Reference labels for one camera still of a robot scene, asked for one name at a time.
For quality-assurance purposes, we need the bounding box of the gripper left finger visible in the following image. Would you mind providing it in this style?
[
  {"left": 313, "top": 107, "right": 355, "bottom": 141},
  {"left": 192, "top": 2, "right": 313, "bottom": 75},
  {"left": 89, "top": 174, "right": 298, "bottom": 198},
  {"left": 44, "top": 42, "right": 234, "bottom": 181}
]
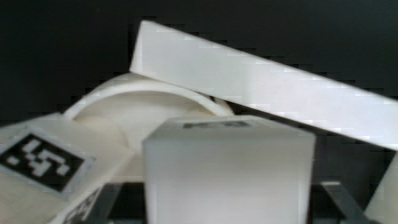
[{"left": 87, "top": 183, "right": 123, "bottom": 224}]

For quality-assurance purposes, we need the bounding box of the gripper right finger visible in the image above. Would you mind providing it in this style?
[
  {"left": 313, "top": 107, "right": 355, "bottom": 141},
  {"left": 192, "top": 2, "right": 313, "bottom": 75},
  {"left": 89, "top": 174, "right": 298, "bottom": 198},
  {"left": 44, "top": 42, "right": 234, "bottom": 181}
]
[{"left": 322, "top": 181, "right": 371, "bottom": 224}]

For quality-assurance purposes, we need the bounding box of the white round stool seat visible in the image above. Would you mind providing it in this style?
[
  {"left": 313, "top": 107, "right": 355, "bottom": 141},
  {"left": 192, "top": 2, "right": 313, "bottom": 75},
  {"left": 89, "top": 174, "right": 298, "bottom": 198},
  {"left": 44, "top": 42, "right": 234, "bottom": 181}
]
[{"left": 64, "top": 73, "right": 234, "bottom": 182}]

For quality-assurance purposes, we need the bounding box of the white U-shaped fence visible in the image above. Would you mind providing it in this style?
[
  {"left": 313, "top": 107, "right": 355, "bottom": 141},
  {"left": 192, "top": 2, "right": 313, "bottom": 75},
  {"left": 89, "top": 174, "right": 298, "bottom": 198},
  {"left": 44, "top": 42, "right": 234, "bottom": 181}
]
[{"left": 130, "top": 21, "right": 398, "bottom": 151}]

